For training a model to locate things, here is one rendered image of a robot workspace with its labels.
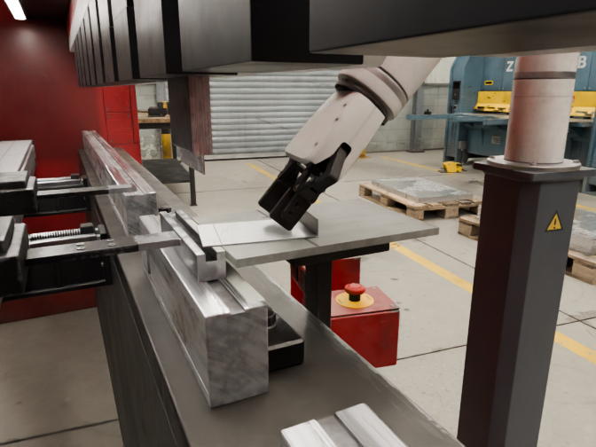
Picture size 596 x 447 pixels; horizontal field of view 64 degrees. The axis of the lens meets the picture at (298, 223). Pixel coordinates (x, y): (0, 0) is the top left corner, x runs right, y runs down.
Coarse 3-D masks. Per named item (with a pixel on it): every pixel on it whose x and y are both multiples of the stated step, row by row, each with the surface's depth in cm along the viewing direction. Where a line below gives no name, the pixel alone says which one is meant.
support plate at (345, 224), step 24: (216, 216) 63; (240, 216) 63; (264, 216) 63; (336, 216) 63; (360, 216) 63; (384, 216) 63; (408, 216) 63; (288, 240) 53; (312, 240) 53; (336, 240) 53; (360, 240) 54; (384, 240) 55; (240, 264) 48
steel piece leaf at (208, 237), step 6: (198, 228) 57; (204, 228) 57; (210, 228) 57; (204, 234) 55; (210, 234) 55; (216, 234) 55; (204, 240) 52; (210, 240) 52; (216, 240) 52; (204, 246) 51; (210, 246) 51; (216, 246) 51
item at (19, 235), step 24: (0, 240) 42; (24, 240) 48; (96, 240) 52; (120, 240) 52; (144, 240) 52; (168, 240) 52; (0, 264) 41; (24, 264) 45; (0, 288) 42; (24, 288) 43
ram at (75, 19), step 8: (72, 0) 155; (80, 0) 122; (88, 0) 100; (72, 8) 161; (80, 8) 125; (72, 16) 168; (80, 16) 129; (72, 24) 174; (80, 24) 134; (72, 32) 182; (72, 40) 190; (72, 48) 209
